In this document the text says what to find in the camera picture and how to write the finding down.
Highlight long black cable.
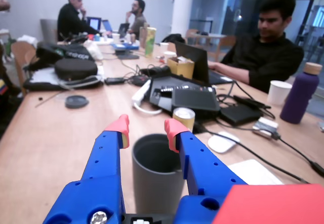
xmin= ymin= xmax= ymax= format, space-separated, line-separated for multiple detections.
xmin=199 ymin=126 xmax=311 ymax=185

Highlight red camera mount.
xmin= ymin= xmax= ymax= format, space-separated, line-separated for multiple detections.
xmin=212 ymin=183 xmax=324 ymax=224

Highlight yellow drink can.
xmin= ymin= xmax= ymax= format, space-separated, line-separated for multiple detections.
xmin=172 ymin=107 xmax=196 ymax=133

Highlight green yellow drink carton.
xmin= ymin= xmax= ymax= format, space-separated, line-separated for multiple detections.
xmin=144 ymin=27 xmax=157 ymax=57

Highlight white adapter with black cable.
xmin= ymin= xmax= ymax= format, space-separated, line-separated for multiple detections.
xmin=253 ymin=117 xmax=324 ymax=178

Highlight white paper sheet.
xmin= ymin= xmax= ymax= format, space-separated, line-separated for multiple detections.
xmin=226 ymin=159 xmax=284 ymax=186

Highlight gray cup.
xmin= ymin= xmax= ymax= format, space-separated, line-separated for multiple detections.
xmin=131 ymin=133 xmax=187 ymax=215

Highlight dark jacket with flag patch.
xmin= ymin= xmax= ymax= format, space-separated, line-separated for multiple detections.
xmin=0 ymin=41 xmax=23 ymax=136

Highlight purple bottle with wooden cap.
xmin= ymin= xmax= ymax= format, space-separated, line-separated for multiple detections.
xmin=279 ymin=62 xmax=323 ymax=125

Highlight yellow cardboard box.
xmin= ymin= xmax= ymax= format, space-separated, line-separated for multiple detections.
xmin=167 ymin=56 xmax=195 ymax=80

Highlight white paper cup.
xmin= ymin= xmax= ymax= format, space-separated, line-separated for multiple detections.
xmin=267 ymin=80 xmax=293 ymax=105

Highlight black bag with green print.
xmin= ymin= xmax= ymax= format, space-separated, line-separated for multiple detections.
xmin=35 ymin=43 xmax=96 ymax=64

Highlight gray chair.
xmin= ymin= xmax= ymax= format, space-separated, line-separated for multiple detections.
xmin=39 ymin=18 xmax=58 ymax=44

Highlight white power strip with cable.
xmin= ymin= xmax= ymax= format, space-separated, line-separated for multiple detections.
xmin=131 ymin=79 xmax=163 ymax=116

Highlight bearded person in gray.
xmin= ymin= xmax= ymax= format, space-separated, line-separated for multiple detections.
xmin=126 ymin=0 xmax=148 ymax=41

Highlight wooden chair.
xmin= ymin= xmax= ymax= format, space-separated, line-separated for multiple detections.
xmin=10 ymin=41 xmax=37 ymax=97

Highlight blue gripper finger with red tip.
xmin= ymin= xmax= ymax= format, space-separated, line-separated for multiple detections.
xmin=42 ymin=114 xmax=131 ymax=224
xmin=164 ymin=118 xmax=249 ymax=224

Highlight small black adapter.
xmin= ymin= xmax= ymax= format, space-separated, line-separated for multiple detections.
xmin=104 ymin=77 xmax=126 ymax=86

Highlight black round case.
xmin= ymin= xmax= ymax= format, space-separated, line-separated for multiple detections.
xmin=54 ymin=58 xmax=99 ymax=82

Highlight white computer mouse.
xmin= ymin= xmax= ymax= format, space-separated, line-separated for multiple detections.
xmin=207 ymin=131 xmax=240 ymax=154

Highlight person with gray beanie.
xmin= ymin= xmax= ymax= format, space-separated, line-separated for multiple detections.
xmin=57 ymin=0 xmax=101 ymax=42

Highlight person in black sweater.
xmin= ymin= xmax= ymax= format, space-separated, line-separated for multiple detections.
xmin=207 ymin=0 xmax=305 ymax=94

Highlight gray round lid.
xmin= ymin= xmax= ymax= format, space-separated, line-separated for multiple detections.
xmin=64 ymin=95 xmax=90 ymax=109

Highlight black power brick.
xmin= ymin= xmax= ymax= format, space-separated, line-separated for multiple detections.
xmin=219 ymin=104 xmax=263 ymax=126

